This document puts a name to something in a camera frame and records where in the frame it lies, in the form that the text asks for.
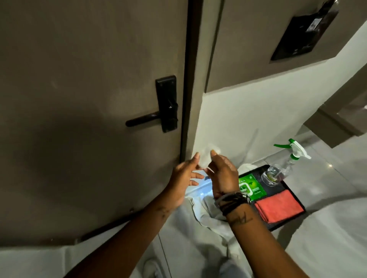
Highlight green wipes packet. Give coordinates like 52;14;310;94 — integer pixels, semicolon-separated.
239;173;268;201

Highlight dark door frame strip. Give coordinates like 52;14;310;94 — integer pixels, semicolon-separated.
179;0;204;164

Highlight brown door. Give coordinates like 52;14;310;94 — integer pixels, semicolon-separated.
0;0;201;248

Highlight black wall switch panel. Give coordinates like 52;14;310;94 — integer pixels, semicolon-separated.
270;0;340;61

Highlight white wet wipe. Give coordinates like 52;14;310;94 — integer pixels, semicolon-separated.
199;143;222;173

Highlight clear spray bottle green trigger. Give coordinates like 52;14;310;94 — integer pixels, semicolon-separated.
261;139;312;187

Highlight person's right hand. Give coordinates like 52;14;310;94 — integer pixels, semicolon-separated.
205;150;240;199

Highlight person's right forearm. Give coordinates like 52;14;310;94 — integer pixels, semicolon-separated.
225;200;309;278

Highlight red microfibre cloth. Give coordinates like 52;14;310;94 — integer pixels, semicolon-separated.
255;189;305;224

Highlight black tray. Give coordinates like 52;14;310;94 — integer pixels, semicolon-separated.
238;164;307;232

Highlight person's white shoe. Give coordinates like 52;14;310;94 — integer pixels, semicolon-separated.
142;258;163;278

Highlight person's left hand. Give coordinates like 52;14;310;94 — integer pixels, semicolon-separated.
165;153;205;209

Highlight person's left forearm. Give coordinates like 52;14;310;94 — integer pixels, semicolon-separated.
64;198;179;278

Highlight dark braided wrist bracelets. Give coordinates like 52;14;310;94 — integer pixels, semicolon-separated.
214;191;252;217

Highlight black door lever handle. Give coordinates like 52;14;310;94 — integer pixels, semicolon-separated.
125;75;179;133

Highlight white cloth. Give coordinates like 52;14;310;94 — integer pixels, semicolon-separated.
185;163;260;261

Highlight brown doorway frame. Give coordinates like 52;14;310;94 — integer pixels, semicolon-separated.
303;64;367;149

